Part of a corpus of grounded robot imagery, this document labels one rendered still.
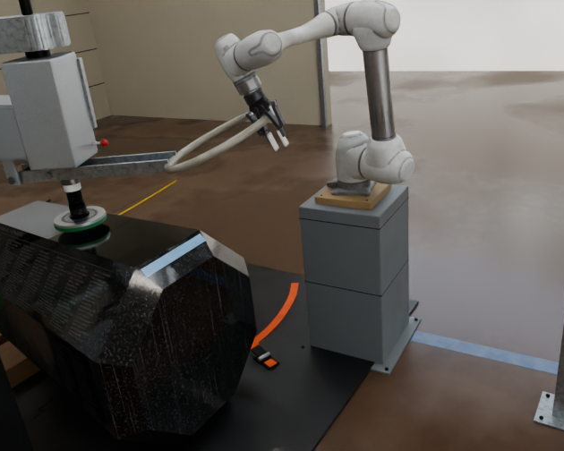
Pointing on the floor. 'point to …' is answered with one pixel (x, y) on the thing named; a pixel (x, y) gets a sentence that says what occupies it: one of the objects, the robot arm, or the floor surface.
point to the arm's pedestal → (359, 277)
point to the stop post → (560, 409)
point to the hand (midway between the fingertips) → (277, 140)
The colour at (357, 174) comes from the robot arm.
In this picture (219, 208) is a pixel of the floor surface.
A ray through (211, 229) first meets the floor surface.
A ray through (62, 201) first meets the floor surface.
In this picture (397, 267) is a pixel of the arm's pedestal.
